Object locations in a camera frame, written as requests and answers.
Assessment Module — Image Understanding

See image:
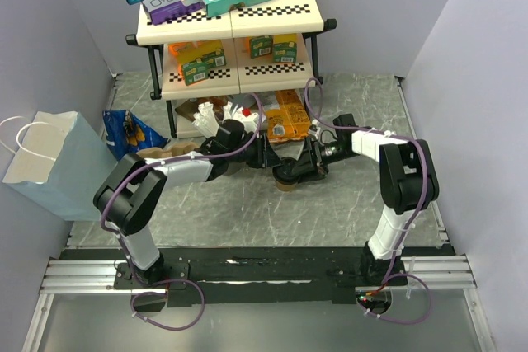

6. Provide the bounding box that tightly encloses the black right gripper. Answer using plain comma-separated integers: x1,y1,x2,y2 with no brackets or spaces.
289,136,358,183

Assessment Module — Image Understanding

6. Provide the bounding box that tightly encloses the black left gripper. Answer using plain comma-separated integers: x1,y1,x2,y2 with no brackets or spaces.
228,134,283,171

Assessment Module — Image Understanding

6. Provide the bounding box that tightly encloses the brown paper coffee cup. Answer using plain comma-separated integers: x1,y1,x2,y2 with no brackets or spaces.
275,180,298,192

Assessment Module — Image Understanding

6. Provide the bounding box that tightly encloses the black plastic cup lid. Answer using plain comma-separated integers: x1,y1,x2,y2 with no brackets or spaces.
272,157,300,185

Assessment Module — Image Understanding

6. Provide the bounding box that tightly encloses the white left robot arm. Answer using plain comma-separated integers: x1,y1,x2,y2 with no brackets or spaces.
93,120,282,288

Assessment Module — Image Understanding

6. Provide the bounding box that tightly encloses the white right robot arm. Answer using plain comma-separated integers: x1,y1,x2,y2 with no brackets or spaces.
274,114,440,285

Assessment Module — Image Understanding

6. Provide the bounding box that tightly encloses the orange snack bag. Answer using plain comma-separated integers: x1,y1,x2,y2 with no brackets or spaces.
263,90,311,143

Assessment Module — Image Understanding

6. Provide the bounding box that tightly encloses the wrapped white straws bundle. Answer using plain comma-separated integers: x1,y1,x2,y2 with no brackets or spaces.
191,101,244,138

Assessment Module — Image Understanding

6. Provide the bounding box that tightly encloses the brown cardboard cup carrier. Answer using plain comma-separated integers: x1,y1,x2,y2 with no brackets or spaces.
137,142,200,159

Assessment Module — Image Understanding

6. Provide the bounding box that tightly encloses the cream two-tier shelf rack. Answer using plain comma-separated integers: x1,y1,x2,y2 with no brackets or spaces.
126,0,337,138

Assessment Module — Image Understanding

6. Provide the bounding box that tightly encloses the yellow green box right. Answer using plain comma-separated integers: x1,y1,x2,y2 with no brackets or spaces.
272,33,298,63

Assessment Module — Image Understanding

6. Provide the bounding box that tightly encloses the green box right shelf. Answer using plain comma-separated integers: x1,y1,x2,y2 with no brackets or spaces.
247,35,273,59

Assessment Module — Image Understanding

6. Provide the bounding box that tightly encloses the green box behind left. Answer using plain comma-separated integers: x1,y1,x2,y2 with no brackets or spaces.
201,48,226,68

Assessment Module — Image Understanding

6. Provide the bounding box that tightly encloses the green box front left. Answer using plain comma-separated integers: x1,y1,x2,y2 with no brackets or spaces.
181,59,209,86

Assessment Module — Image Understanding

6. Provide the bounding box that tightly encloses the orange box left shelf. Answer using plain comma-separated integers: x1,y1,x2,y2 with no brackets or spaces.
168,40,224,72

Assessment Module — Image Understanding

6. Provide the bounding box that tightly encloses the blue chips bag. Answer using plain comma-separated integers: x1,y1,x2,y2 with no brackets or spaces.
102,110,169,167

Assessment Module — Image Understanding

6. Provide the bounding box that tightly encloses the light blue paper bag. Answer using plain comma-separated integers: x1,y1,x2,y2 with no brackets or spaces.
1,111,116,222

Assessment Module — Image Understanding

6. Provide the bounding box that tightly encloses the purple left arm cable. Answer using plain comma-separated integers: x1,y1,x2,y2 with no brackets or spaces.
100,92,266,331

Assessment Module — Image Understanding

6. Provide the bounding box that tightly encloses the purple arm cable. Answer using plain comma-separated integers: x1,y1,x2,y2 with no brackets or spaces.
304,77,434,325
100,92,266,331

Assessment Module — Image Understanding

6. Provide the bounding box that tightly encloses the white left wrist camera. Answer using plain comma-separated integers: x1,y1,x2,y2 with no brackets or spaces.
233,108,264,133

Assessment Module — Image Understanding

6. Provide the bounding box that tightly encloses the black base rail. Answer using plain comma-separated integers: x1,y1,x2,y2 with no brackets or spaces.
61,244,455,320

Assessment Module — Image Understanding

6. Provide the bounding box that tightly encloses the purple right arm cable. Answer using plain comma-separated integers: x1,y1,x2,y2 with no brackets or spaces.
304,77,434,325

